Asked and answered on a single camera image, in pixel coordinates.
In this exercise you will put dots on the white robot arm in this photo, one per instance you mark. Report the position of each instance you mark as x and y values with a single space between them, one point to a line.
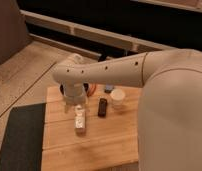
169 108

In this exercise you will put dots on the orange ring object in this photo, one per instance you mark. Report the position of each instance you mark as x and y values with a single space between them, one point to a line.
91 90

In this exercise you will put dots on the small blue object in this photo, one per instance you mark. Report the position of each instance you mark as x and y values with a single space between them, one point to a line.
108 88

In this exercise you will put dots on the dark grey floor mat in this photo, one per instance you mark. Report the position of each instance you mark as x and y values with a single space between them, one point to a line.
21 149

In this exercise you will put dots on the white plastic bottle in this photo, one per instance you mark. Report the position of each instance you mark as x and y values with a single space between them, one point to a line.
80 119

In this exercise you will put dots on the brown cabinet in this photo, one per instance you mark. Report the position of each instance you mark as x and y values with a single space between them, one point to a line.
14 35

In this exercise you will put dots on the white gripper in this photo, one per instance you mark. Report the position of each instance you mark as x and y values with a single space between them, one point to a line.
74 94

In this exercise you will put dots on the dark blue bowl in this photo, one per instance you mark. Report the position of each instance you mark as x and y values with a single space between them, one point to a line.
86 87

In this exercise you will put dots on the white paper cup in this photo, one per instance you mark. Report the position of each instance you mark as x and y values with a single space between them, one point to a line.
117 97

